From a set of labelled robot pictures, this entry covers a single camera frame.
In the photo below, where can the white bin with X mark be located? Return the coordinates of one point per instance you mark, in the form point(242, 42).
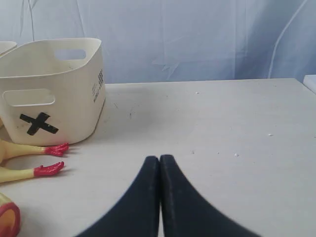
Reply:
point(52, 91)

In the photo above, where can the yellow rubber chicken with red band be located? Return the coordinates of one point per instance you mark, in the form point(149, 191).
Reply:
point(9, 217)

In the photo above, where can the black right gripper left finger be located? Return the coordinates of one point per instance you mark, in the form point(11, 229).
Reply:
point(136, 214)

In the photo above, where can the white box at table edge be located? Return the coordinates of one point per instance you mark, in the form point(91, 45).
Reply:
point(309, 81)

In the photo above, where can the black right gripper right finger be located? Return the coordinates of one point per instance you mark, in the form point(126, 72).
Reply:
point(185, 213)

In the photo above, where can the white bin with O mark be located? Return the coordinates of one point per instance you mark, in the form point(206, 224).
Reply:
point(7, 46)

